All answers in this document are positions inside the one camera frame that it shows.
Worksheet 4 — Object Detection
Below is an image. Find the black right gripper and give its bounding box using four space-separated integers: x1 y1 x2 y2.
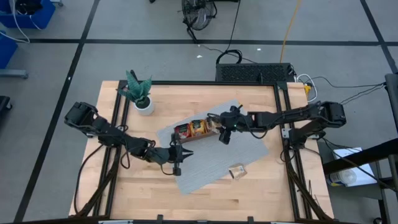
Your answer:
214 105 251 146

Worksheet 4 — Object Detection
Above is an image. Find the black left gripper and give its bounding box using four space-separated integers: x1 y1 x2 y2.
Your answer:
155 133 194 177

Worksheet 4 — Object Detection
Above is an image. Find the wooden tea box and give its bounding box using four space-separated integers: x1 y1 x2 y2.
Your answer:
172 116 223 144

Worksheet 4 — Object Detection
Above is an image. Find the yellow tea packet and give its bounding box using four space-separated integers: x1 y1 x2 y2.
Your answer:
190 119 208 137

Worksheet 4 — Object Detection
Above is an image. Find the red tea packet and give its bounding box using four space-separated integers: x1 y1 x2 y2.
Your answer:
174 123 191 140

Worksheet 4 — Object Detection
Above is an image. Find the grey woven placemat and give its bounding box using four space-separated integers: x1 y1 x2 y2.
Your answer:
156 99 270 196

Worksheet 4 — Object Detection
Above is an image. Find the white plant pot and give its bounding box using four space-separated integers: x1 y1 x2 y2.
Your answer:
133 95 155 116

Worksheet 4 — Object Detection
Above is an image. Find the black perforated computer case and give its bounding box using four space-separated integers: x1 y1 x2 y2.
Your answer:
215 62 296 83

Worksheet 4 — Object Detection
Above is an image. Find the green snake plant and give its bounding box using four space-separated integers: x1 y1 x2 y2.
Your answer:
116 70 153 105

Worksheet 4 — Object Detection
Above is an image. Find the black floor fan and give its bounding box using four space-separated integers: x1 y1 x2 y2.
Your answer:
177 0 218 44

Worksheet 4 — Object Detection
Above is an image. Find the black metal stand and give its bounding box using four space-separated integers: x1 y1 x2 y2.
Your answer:
322 73 398 224

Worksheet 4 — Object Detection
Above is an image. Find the white appliance box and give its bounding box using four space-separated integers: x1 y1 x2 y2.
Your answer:
325 146 379 188

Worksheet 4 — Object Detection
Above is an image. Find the black caster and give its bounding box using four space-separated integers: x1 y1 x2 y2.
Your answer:
0 95 13 113

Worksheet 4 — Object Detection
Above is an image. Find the grey cart base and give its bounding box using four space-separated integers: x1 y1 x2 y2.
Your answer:
0 68 29 80

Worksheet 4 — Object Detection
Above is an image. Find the large blue bin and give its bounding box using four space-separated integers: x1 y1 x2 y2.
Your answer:
0 0 57 30

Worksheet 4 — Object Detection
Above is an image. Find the small blue bin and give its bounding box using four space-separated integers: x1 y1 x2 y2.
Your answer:
0 30 19 70

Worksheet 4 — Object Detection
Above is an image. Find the black left camera cable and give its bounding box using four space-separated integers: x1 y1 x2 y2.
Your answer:
119 141 175 177

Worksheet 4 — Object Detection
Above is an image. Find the black hanging cable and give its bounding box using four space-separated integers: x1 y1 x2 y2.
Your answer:
215 0 244 65

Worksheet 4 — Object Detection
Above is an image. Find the white cable loop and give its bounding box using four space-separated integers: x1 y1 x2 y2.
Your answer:
296 73 319 103

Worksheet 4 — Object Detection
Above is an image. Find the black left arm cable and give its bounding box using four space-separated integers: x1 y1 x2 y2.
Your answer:
73 143 105 215

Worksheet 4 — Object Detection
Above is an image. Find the yellow hanging cable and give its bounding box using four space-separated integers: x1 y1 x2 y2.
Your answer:
279 0 303 63

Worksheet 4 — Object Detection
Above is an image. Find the black power cable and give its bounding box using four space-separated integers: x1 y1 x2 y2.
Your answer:
317 75 386 105

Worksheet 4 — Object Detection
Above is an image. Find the white thin cable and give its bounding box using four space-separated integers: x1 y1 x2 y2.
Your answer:
0 0 43 44

